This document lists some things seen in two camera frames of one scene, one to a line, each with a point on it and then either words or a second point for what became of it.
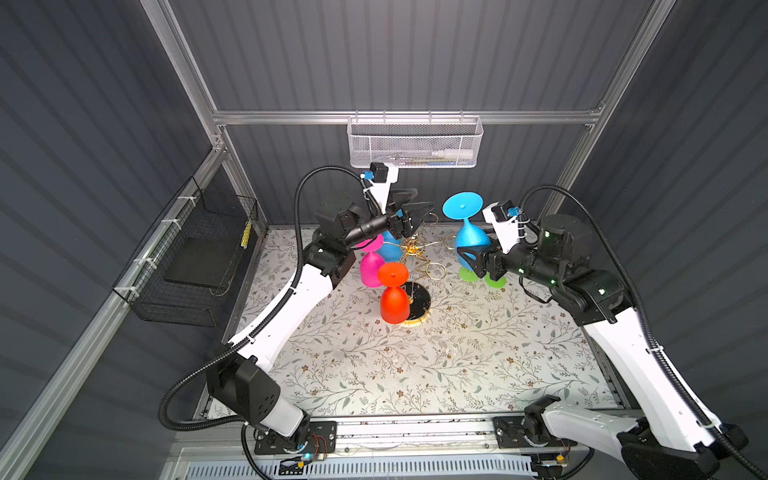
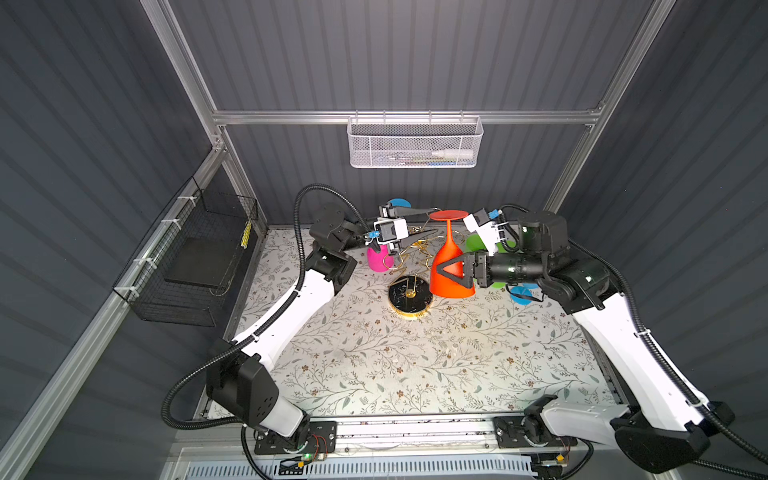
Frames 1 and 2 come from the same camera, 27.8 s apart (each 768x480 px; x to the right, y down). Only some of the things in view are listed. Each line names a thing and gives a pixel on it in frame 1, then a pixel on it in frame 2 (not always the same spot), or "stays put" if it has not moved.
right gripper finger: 475,258 to 466,281
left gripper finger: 417,212 to 418,235
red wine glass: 394,303 to 441,285
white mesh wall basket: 415,141 stays put
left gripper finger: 399,197 to 403,211
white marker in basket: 453,154 stays put
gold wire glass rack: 423,249 stays put
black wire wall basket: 188,262 stays put
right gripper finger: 492,252 to 469,269
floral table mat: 485,352 stays put
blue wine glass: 463,205 to 524,290
